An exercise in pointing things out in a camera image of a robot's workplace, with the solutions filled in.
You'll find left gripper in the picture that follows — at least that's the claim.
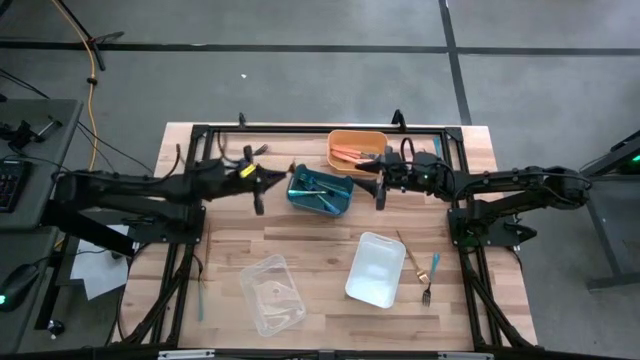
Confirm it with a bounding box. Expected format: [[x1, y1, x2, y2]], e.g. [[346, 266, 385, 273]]
[[199, 145, 289, 216]]

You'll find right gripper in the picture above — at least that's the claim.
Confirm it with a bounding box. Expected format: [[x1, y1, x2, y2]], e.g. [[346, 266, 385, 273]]
[[352, 149, 454, 211]]

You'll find pink handled utensil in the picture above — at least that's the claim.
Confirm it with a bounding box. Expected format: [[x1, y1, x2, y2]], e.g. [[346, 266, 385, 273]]
[[331, 144, 384, 159], [329, 151, 376, 165]]

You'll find teal plastic bin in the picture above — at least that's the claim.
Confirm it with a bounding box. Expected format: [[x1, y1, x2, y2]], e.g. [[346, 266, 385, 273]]
[[285, 163, 355, 218]]

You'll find teal iridescent fork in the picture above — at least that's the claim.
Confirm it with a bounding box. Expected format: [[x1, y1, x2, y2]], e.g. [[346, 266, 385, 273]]
[[298, 173, 351, 200]]

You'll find blue metallic utensil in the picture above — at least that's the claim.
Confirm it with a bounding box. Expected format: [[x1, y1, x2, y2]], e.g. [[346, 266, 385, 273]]
[[316, 193, 342, 216]]

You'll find thin gold utensil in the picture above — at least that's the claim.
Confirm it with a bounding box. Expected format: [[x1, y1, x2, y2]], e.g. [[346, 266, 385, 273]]
[[204, 223, 212, 282]]

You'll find clear plastic bin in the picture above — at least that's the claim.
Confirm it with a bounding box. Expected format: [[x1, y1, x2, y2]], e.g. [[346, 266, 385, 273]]
[[239, 253, 308, 338]]

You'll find orange plastic bin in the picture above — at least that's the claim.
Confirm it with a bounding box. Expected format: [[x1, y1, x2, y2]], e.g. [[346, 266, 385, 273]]
[[326, 129, 390, 176]]

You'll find white plastic bin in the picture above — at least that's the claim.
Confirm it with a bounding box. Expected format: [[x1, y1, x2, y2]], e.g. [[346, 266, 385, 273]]
[[344, 231, 407, 310]]

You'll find black desk leg bar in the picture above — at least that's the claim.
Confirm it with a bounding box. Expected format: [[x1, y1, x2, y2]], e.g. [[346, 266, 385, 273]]
[[42, 198, 137, 259]]

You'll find black tripod stand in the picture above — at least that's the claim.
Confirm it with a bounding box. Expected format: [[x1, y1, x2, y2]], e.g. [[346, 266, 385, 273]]
[[49, 0, 126, 72]]

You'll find grey desk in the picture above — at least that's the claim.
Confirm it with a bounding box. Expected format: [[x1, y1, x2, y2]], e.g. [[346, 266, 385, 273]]
[[0, 98, 84, 232], [0, 224, 69, 354]]

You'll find dark metal stand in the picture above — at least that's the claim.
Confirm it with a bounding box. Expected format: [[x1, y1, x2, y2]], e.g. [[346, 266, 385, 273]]
[[579, 128, 640, 291]]

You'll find black clamp device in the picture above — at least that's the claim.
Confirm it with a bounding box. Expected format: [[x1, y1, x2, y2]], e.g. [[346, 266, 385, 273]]
[[0, 115, 65, 151]]

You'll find black backlit keyboard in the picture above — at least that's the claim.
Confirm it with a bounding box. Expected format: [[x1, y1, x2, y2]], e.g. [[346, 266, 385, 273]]
[[0, 158, 27, 215]]

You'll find black computer mouse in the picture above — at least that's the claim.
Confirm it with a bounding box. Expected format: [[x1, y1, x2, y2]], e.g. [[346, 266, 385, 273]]
[[0, 263, 40, 312]]

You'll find black aluminium table frame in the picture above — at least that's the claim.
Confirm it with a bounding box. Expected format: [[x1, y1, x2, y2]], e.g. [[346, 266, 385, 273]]
[[112, 122, 539, 351]]

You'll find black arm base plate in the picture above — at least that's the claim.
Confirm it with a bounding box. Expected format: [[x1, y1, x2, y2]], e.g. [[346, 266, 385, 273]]
[[447, 207, 539, 250], [128, 204, 207, 245]]

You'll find yellow cable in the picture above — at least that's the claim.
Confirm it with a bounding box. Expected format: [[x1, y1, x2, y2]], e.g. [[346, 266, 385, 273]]
[[49, 0, 101, 169]]

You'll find silver metal bracket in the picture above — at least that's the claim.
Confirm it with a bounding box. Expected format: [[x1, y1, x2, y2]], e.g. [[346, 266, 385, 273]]
[[157, 349, 216, 360], [437, 351, 495, 360]]

